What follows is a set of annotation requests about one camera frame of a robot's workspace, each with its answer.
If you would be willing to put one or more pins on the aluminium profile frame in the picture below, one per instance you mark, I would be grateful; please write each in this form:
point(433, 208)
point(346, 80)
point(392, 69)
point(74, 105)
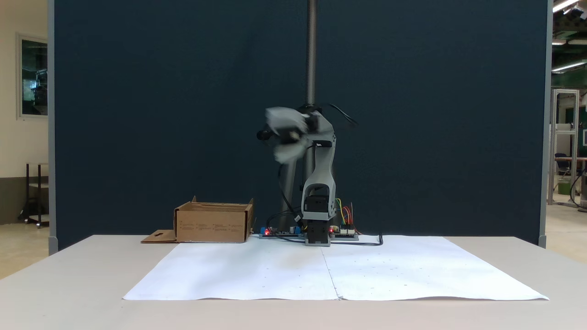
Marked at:
point(552, 146)

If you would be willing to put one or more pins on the brown cardboard box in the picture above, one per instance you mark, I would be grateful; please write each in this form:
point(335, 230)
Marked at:
point(211, 224)

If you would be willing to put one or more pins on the dark grey moving gripper finger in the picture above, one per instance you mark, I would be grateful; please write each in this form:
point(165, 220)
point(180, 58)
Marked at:
point(291, 151)

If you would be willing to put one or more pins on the green bin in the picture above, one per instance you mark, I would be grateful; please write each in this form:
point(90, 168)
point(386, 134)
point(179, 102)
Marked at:
point(564, 187)

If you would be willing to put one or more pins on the white paper sheet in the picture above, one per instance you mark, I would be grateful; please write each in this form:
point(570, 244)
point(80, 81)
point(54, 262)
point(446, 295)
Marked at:
point(390, 270)

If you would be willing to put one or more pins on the blue office chair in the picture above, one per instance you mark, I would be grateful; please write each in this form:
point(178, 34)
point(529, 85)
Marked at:
point(562, 164)

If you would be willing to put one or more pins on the dark blue partition panel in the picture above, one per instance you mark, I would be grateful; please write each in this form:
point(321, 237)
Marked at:
point(137, 91)

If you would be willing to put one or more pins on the blue circuit board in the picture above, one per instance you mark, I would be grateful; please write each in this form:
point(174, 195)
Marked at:
point(279, 233)

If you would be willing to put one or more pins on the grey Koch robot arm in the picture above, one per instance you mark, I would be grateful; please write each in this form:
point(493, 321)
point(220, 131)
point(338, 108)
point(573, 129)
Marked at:
point(321, 174)

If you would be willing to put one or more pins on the black shelf cart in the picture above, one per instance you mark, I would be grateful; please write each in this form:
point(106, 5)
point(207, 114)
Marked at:
point(37, 192)

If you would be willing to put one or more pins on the light grey fixed gripper finger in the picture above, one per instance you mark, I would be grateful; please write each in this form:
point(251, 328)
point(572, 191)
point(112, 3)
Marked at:
point(284, 120)

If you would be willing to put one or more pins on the white framed window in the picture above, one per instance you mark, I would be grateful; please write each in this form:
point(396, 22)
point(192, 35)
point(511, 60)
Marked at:
point(33, 75)

